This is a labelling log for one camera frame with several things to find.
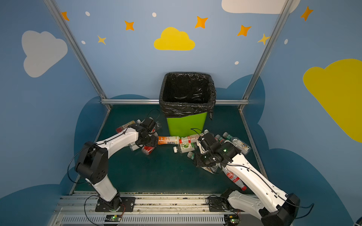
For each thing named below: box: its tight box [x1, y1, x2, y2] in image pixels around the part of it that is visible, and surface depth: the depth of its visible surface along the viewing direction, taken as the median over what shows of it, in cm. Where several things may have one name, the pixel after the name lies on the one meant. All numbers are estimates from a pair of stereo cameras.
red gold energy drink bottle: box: [115, 120, 136, 134], surface depth 103 cm
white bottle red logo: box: [222, 165, 247, 192], surface depth 82 cm
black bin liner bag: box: [158, 71, 217, 120], surface depth 90 cm
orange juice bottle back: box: [157, 136, 180, 146], surface depth 98 cm
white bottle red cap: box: [178, 134, 203, 144], surface depth 95 cm
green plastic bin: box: [166, 111, 208, 138], surface depth 95 cm
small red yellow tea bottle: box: [141, 145, 156, 156], surface depth 93 cm
